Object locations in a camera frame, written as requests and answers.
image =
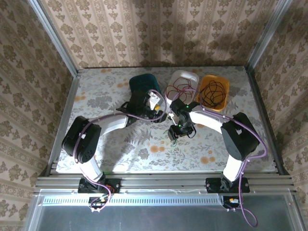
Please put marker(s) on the black power connector block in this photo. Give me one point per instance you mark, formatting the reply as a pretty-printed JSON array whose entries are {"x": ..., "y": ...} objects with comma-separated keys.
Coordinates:
[
  {"x": 228, "y": 201},
  {"x": 97, "y": 202}
]

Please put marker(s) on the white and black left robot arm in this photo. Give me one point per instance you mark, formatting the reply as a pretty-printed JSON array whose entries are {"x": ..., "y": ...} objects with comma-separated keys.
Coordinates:
[{"x": 90, "y": 168}]

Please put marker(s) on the aluminium side rail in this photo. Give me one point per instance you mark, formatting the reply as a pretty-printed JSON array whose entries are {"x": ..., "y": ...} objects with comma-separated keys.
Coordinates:
[
  {"x": 258, "y": 96},
  {"x": 63, "y": 120}
]

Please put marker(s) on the grey metal panel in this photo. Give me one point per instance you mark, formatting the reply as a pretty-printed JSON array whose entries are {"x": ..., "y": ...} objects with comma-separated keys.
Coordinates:
[{"x": 156, "y": 219}]

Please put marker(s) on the white plastic bin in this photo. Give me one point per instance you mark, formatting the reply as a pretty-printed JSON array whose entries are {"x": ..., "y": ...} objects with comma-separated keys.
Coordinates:
[{"x": 190, "y": 75}]

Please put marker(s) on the aluminium frame post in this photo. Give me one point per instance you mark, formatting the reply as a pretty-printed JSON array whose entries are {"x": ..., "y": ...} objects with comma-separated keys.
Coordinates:
[
  {"x": 54, "y": 36},
  {"x": 266, "y": 36}
]

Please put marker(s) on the orange plastic bin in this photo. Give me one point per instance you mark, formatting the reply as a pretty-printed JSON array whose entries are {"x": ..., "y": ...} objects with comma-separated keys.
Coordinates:
[{"x": 223, "y": 83}]

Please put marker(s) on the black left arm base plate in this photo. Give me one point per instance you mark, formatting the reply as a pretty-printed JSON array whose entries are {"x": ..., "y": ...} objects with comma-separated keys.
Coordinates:
[{"x": 113, "y": 186}]

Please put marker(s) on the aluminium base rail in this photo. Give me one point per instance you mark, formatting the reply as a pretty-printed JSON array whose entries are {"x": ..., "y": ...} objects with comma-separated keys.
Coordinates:
[{"x": 163, "y": 183}]

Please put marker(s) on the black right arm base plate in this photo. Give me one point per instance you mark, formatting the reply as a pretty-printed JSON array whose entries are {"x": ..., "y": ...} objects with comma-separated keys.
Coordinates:
[{"x": 213, "y": 185}]

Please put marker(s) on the teal plastic bin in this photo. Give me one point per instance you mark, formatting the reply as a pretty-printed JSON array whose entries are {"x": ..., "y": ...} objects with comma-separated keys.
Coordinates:
[{"x": 142, "y": 83}]

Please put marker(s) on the floral tablecloth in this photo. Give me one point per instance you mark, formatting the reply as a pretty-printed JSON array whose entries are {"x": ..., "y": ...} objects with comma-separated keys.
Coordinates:
[{"x": 168, "y": 158}]

